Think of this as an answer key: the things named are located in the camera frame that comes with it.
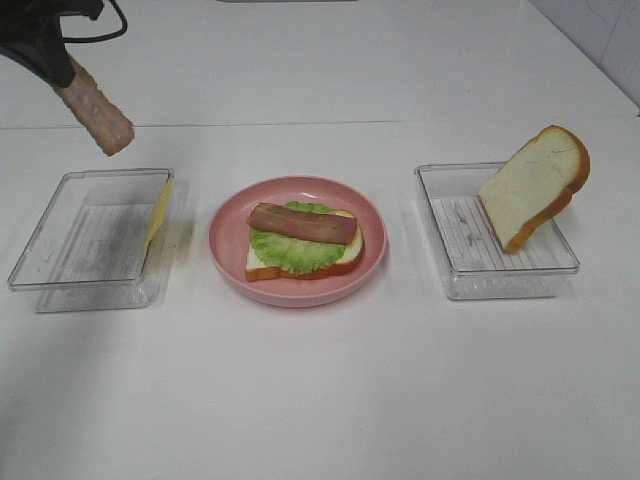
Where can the bread slice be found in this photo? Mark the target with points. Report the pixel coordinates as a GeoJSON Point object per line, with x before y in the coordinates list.
{"type": "Point", "coordinates": [534, 185]}
{"type": "Point", "coordinates": [334, 271]}

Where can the clear plastic tray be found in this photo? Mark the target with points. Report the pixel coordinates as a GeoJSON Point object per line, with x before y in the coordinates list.
{"type": "Point", "coordinates": [86, 252]}
{"type": "Point", "coordinates": [469, 258]}

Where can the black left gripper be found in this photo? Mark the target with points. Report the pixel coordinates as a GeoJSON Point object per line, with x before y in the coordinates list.
{"type": "Point", "coordinates": [43, 53]}

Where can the green lettuce leaf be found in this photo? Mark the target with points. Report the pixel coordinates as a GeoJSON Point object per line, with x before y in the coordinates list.
{"type": "Point", "coordinates": [281, 254]}

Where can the left clear plastic tray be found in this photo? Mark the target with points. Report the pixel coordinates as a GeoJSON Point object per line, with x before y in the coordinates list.
{"type": "Point", "coordinates": [86, 252]}

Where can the pink round plate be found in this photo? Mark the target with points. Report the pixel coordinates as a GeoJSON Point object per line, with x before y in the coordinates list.
{"type": "Point", "coordinates": [228, 239]}

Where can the right clear plastic tray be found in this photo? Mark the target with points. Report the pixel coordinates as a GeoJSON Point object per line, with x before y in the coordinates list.
{"type": "Point", "coordinates": [469, 258]}

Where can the yellow cheese slice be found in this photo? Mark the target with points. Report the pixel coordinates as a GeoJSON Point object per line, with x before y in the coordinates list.
{"type": "Point", "coordinates": [157, 214]}

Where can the bacon strip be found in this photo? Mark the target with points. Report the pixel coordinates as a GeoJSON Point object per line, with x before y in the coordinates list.
{"type": "Point", "coordinates": [303, 225]}
{"type": "Point", "coordinates": [105, 122]}

